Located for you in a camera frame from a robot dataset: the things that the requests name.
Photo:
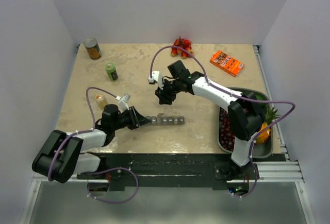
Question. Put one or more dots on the grey fruit tray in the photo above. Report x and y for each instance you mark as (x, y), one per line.
(260, 151)

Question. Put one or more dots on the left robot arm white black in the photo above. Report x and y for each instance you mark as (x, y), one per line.
(62, 155)

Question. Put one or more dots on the red toy fruit bunch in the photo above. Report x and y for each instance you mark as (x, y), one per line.
(183, 48)

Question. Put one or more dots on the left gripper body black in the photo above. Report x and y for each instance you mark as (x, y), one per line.
(127, 119)

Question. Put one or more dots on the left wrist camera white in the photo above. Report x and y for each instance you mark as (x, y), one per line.
(123, 102)

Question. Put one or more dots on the dark red toy grapes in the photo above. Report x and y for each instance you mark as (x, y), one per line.
(226, 137)

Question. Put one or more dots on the green lidded pill bottle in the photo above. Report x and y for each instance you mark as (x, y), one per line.
(111, 71)

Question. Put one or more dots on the tin can fruit label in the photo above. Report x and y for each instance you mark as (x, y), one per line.
(92, 48)

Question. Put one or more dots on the aluminium frame rail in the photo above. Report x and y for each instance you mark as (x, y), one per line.
(278, 173)

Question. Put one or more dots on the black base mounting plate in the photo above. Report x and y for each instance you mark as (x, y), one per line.
(115, 167)

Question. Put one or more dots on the orange cardboard box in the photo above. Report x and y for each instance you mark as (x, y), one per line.
(227, 63)

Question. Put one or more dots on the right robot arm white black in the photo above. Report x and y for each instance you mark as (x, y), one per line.
(244, 112)

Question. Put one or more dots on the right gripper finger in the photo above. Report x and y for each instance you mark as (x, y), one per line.
(159, 94)
(170, 98)

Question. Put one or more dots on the toy pineapple orange yellow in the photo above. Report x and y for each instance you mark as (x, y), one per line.
(270, 116)

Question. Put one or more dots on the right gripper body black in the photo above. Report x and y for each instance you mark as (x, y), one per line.
(172, 87)

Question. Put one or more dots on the green toy avocado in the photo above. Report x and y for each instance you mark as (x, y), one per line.
(260, 96)

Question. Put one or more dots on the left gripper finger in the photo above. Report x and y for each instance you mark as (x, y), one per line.
(137, 117)
(144, 122)

